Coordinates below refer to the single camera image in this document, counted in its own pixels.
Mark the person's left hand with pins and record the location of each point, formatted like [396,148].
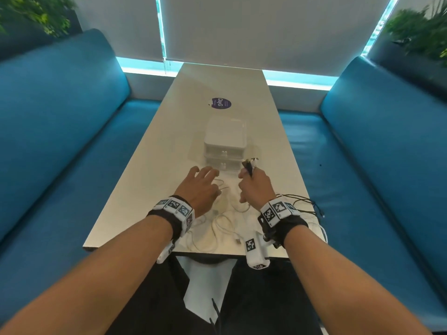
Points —
[197,191]

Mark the wide white roller blind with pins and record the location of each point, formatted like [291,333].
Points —
[272,31]

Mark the dark planter box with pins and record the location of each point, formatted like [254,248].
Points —
[408,71]
[21,41]

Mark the person's left thumb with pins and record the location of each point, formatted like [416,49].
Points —
[217,191]

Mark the purple round sticker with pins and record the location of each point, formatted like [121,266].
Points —
[221,102]

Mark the person's left forearm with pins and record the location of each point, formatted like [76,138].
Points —
[87,279]

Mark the person's right hand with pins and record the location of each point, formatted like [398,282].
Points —
[256,190]

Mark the marker wrist band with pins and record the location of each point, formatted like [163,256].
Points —
[176,211]
[279,214]

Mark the blue sofa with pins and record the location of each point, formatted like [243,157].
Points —
[377,163]
[59,143]

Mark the person's right forearm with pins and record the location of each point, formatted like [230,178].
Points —
[345,286]

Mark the person's right thumb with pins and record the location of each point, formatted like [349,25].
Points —
[243,174]

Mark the green plant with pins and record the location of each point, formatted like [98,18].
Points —
[38,13]
[420,33]

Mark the person's black trousers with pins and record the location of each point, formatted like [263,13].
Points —
[265,300]

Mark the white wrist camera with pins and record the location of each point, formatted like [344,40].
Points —
[165,252]
[256,252]

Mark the white drawer box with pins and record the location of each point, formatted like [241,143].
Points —
[225,136]

